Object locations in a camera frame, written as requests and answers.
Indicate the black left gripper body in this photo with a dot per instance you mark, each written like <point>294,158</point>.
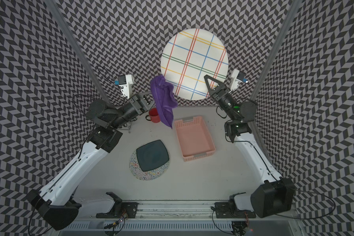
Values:
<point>138,106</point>

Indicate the purple microfibre cloth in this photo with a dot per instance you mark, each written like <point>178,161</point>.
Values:
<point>163,96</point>

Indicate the red ceramic mug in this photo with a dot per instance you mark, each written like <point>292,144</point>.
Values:
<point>153,116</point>

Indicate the pink plastic basket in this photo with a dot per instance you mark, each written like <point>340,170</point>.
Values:
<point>194,138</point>

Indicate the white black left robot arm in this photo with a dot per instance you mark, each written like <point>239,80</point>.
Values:
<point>54,201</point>

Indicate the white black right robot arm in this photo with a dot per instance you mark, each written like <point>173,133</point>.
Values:
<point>274,193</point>

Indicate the colourful squiggle pattern plate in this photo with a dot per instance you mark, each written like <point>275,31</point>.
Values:
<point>137,172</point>

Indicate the aluminium corner post left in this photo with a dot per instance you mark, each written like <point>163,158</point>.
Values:
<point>53,8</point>

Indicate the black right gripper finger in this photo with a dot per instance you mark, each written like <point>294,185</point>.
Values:
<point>220,86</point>
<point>208,80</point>

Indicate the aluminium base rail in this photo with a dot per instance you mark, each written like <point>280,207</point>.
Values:
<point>177,210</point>

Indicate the plaid striped round plate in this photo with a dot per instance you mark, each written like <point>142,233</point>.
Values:
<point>188,57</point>

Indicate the aluminium corner post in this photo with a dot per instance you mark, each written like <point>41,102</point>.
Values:
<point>53,8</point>
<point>276,46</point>

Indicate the aluminium corner post right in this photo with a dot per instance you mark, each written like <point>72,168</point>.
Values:
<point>276,46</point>

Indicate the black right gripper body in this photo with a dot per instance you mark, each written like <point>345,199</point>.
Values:
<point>225,99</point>

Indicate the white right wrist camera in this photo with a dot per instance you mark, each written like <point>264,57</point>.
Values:
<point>237,77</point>

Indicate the dark teal square plate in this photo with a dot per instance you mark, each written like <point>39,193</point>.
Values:
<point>152,155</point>

